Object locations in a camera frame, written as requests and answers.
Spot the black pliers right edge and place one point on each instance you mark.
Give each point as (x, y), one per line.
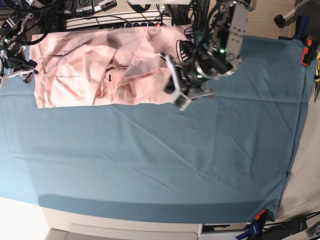
(316, 90)

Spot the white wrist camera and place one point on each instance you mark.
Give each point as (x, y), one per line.
(180, 100)
(4, 81)

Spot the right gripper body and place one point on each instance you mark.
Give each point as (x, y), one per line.
(18, 66)

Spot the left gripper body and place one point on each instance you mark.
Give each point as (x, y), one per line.
(190, 82)

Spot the orange black clamp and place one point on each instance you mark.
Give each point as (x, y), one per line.
(309, 51)
(262, 215)

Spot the blue clamp top right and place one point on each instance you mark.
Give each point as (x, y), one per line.
(301, 33)

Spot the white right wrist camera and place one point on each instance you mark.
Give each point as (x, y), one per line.
(4, 81)

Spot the black caster wheel leg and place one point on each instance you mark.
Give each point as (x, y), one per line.
(280, 20)

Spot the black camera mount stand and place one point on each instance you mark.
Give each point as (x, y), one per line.
(179, 13)

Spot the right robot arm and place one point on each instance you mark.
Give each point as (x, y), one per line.
(26, 14)

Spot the orange black clamp upper right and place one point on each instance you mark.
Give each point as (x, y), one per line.
(309, 51)

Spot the white power strip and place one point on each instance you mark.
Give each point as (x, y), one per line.
(118, 21)

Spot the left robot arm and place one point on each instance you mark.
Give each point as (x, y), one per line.
(216, 55)

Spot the orange black clamp lower right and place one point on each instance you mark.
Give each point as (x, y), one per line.
(262, 215)

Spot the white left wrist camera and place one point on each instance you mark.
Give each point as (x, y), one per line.
(180, 100)

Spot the pink T-shirt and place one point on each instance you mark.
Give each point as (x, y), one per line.
(104, 67)

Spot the teal table cloth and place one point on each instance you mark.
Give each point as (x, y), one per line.
(219, 161)

